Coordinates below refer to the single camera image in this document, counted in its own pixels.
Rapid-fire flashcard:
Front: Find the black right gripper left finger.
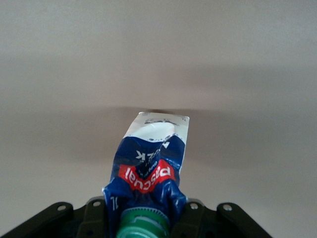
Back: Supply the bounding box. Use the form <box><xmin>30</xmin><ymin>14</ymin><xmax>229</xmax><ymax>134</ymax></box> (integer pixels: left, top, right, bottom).
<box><xmin>0</xmin><ymin>196</ymin><xmax>117</xmax><ymax>238</ymax></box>

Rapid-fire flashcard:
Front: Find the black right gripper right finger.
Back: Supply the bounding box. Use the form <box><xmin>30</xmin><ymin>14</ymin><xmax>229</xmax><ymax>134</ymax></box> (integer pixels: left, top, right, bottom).
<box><xmin>170</xmin><ymin>199</ymin><xmax>273</xmax><ymax>238</ymax></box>

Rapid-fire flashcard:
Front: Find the blue milk carton green cap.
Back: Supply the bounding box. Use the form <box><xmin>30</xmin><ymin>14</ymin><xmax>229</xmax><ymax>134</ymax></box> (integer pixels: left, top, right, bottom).
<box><xmin>102</xmin><ymin>111</ymin><xmax>191</xmax><ymax>238</ymax></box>

